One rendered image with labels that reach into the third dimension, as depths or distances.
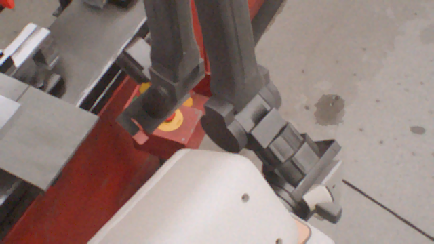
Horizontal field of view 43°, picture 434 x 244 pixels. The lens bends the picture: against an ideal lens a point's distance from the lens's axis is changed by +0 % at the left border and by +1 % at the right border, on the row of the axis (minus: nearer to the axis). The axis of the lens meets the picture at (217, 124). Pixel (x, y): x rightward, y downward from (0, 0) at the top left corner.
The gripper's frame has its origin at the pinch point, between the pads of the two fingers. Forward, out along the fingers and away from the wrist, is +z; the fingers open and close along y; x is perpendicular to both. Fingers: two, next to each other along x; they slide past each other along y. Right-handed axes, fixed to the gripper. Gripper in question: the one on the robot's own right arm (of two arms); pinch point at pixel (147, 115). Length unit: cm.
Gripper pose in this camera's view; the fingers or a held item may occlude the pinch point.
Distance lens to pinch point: 111.3
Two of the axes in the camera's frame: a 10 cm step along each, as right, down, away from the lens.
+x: 7.0, 7.1, 0.6
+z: -3.2, 2.4, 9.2
